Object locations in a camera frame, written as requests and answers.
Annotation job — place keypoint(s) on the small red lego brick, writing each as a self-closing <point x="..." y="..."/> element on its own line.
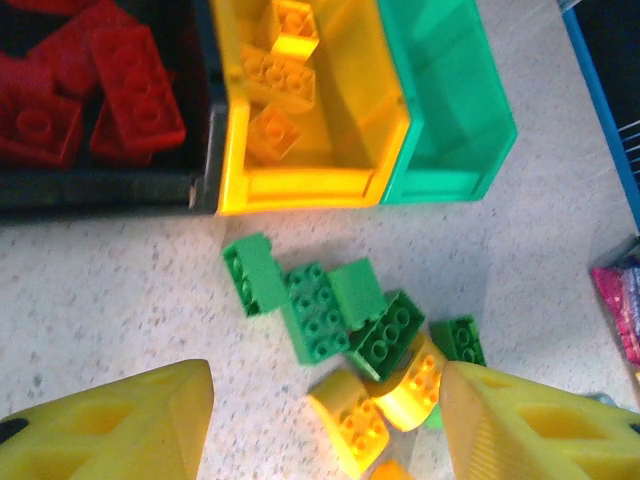
<point x="40" y="5"/>
<point x="35" y="125"/>
<point x="20" y="80"/>

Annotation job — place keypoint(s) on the small yellow lego brick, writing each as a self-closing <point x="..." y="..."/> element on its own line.
<point x="275" y="132"/>

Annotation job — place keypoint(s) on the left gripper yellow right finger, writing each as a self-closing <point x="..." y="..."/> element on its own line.
<point x="540" y="435"/>

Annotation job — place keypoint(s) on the black plastic container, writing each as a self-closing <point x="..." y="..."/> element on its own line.
<point x="100" y="187"/>

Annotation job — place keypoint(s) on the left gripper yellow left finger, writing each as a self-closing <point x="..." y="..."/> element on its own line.
<point x="100" y="430"/>

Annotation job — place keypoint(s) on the long red lego brick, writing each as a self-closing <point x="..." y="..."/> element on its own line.
<point x="65" y="55"/>
<point x="140" y="95"/>

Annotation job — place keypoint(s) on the green lego brick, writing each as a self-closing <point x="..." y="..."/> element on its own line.
<point x="260" y="275"/>
<point x="357" y="292"/>
<point x="460" y="340"/>
<point x="315" y="320"/>
<point x="433" y="417"/>
<point x="387" y="340"/>

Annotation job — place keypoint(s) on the purple candy bag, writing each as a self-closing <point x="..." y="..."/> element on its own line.
<point x="620" y="315"/>

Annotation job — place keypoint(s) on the yellow plastic container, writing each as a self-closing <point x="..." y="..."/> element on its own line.
<point x="300" y="187"/>

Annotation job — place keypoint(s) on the green plastic container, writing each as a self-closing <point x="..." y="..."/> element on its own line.
<point x="450" y="125"/>

